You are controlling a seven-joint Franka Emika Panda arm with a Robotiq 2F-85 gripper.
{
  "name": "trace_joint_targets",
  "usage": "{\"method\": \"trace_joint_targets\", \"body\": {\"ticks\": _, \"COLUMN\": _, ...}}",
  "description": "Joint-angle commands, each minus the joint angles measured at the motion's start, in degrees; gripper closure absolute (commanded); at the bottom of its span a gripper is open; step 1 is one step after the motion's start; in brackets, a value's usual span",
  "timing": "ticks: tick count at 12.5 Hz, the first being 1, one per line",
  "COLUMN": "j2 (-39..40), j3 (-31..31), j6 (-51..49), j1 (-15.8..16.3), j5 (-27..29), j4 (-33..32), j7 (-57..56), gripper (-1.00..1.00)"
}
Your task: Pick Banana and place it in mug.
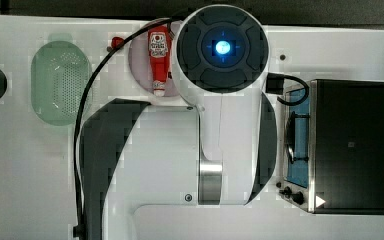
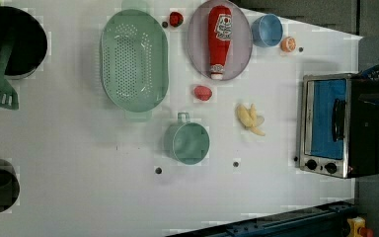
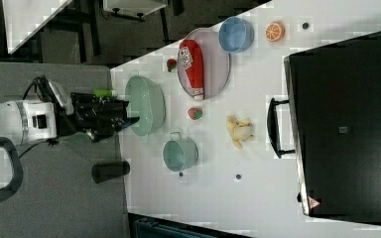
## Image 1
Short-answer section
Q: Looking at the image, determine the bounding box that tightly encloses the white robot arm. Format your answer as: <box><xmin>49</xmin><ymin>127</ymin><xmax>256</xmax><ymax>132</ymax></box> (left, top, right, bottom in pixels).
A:
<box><xmin>79</xmin><ymin>5</ymin><xmax>277</xmax><ymax>240</ymax></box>

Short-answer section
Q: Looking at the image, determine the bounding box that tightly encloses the black toaster oven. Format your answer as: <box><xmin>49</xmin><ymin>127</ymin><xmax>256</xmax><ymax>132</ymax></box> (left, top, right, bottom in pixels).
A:
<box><xmin>277</xmin><ymin>79</ymin><xmax>384</xmax><ymax>215</ymax></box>

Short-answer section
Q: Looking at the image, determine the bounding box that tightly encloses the grey oval plate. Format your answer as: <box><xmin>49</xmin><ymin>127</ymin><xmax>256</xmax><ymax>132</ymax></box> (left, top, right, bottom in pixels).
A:
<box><xmin>129</xmin><ymin>24</ymin><xmax>178</xmax><ymax>97</ymax></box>

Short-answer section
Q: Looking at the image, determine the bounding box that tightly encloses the small red strawberry toy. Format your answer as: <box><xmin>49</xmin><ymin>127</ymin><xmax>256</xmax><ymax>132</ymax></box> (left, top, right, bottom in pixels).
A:
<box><xmin>111</xmin><ymin>37</ymin><xmax>124</xmax><ymax>49</ymax></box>

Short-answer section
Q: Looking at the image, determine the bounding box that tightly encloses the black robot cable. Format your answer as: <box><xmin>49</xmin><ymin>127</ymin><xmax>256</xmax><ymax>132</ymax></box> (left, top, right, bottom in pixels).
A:
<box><xmin>72</xmin><ymin>16</ymin><xmax>182</xmax><ymax>238</ymax></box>

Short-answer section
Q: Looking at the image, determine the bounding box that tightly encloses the red ketchup bottle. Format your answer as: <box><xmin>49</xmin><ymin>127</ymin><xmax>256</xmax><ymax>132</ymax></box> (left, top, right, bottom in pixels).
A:
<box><xmin>147</xmin><ymin>26</ymin><xmax>171</xmax><ymax>97</ymax></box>

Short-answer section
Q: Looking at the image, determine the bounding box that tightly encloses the green perforated colander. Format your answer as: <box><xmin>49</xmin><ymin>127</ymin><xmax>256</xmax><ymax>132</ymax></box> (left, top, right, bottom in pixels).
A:
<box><xmin>31</xmin><ymin>33</ymin><xmax>91</xmax><ymax>126</ymax></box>

